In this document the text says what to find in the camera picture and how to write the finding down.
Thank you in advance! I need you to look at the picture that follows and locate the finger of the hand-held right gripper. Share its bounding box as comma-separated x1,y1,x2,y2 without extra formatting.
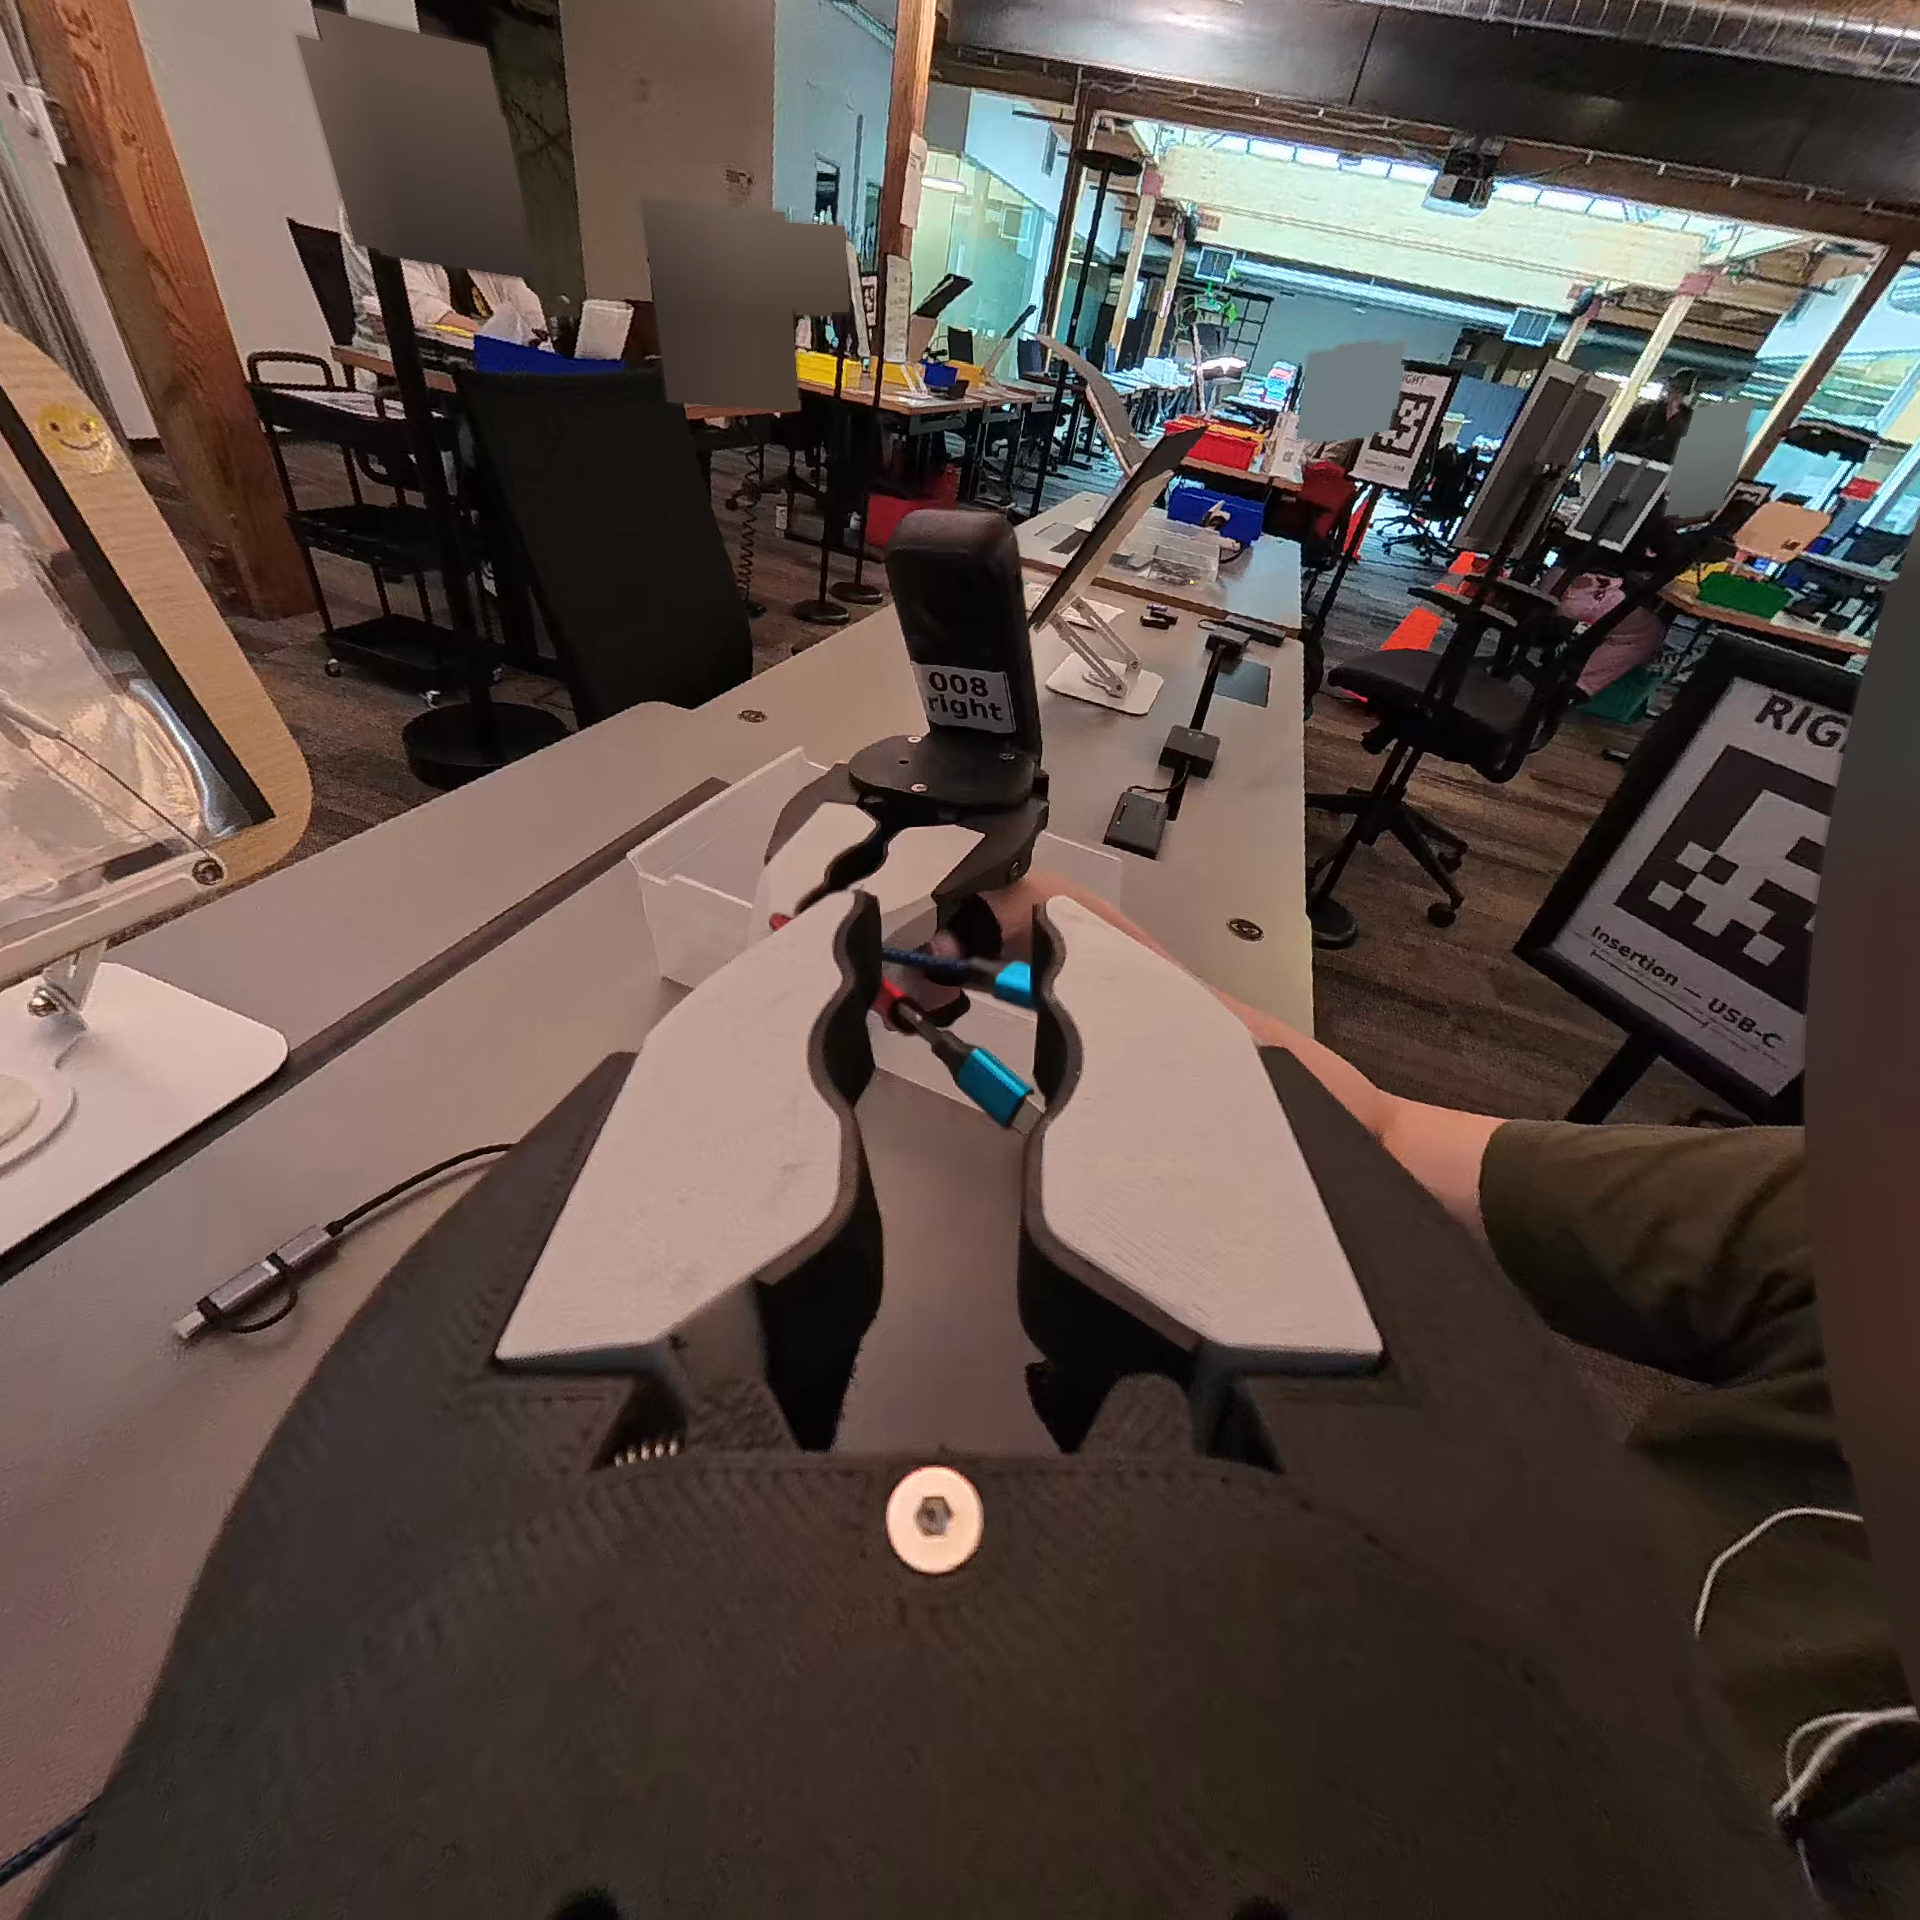
882,813,1040,905
760,796,903,922

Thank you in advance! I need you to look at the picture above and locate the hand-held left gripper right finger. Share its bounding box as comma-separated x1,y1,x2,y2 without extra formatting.
1018,895,1384,1372

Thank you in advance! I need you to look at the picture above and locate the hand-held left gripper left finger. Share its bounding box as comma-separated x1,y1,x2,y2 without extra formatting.
491,890,887,1366

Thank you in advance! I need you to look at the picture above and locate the clear plastic bin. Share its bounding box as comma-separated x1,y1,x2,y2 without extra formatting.
626,745,1126,1114
1117,517,1224,587

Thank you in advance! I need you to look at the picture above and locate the blue braided multi-plug cable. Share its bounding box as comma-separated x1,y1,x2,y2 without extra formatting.
0,895,1052,1883

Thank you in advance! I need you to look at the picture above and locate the grey USB-C hub with cable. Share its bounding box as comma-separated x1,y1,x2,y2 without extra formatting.
172,1143,518,1345

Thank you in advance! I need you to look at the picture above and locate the dark USB hub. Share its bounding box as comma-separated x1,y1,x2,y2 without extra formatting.
1101,622,1291,865

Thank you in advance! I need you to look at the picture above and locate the red storage crate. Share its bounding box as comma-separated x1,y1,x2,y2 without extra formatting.
862,463,962,548

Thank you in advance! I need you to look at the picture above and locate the white tablet stand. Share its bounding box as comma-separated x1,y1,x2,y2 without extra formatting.
0,930,290,1255
1027,593,1164,721

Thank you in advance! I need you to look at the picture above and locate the dark tilted board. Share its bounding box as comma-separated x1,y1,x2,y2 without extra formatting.
1027,428,1210,634

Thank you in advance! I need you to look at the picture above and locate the black pole stand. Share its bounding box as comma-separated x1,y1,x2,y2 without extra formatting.
363,246,576,794

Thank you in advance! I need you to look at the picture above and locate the person's olive shirt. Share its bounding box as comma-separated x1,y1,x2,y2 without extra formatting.
1477,1118,1920,1920

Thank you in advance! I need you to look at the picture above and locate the black office chair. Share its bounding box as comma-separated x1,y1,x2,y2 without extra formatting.
1306,577,1584,951

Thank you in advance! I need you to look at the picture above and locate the small marker sign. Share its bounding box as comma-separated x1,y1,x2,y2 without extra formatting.
1350,358,1461,489

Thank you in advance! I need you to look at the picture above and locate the black utility cart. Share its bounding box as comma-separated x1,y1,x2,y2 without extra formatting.
244,348,504,711

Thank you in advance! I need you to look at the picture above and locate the large framed marker sign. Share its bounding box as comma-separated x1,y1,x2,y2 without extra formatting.
1511,634,1869,1126

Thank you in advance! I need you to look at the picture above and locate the wood-framed instruction board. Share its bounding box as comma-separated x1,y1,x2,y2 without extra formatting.
0,322,312,993

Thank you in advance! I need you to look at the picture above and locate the white cord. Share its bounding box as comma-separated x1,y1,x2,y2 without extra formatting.
1692,1503,1920,1825

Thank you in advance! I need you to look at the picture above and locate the wooden post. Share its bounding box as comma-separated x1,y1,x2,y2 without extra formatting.
23,0,320,625

